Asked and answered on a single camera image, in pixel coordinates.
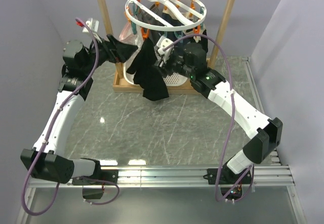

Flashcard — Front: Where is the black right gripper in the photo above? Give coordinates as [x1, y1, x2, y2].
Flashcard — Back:
[152, 51, 195, 79]

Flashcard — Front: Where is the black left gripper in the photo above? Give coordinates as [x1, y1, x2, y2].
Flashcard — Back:
[83, 34, 139, 74]

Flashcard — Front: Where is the black boxer underwear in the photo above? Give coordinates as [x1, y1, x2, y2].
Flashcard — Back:
[126, 38, 169, 101]

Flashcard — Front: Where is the white round clip hanger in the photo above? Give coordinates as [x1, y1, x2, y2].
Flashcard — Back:
[125, 0, 207, 40]

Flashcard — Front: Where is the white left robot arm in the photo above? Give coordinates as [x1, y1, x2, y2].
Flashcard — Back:
[20, 34, 138, 185]

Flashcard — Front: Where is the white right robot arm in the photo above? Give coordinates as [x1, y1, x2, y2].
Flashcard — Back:
[156, 37, 283, 184]

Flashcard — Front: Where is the pink white hanging underwear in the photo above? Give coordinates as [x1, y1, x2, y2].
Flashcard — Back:
[118, 22, 143, 48]

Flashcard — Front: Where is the navy hanging underwear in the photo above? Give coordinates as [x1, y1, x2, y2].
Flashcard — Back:
[151, 9, 195, 45]

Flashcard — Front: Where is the black hanging underwear white band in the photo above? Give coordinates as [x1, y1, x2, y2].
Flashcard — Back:
[183, 25, 208, 53]

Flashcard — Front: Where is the grey striped hanging underwear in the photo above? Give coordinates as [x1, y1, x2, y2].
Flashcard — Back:
[137, 4, 163, 26]

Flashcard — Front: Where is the white perforated plastic basket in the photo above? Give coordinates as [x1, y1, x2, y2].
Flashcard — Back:
[123, 60, 187, 86]

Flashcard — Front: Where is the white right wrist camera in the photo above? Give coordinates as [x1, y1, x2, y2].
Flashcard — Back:
[156, 35, 174, 63]

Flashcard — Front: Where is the wooden hanger rack frame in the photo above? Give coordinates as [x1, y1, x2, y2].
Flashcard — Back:
[97, 0, 235, 95]

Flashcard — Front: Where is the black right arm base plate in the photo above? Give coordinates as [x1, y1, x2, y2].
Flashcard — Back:
[201, 165, 255, 185]

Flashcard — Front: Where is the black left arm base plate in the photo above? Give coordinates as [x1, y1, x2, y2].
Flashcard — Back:
[72, 169, 118, 186]

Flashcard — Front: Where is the aluminium mounting rail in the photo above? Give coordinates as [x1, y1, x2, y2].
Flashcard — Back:
[27, 165, 297, 188]

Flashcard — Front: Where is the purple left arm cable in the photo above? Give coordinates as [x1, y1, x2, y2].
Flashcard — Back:
[21, 18, 120, 216]

